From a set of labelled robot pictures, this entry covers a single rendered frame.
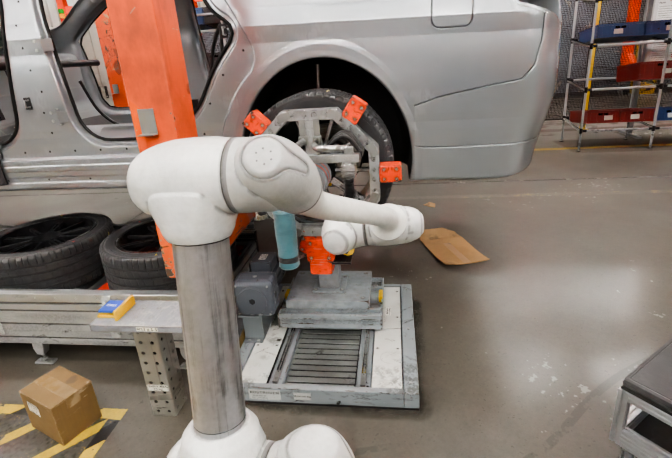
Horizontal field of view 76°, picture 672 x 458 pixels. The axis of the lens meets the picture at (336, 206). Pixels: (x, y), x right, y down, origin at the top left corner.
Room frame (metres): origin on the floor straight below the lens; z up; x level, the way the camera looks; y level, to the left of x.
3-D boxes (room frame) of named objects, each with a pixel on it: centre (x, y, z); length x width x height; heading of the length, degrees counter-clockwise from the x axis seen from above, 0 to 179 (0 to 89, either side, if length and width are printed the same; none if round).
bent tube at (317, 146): (1.61, 0.00, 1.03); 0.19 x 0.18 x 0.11; 171
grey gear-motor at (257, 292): (1.85, 0.37, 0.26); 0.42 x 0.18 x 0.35; 171
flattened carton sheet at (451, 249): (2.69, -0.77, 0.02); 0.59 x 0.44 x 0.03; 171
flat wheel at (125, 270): (2.09, 0.89, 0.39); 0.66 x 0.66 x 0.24
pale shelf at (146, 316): (1.40, 0.71, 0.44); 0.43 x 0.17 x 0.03; 81
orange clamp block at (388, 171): (1.70, -0.23, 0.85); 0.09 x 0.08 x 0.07; 81
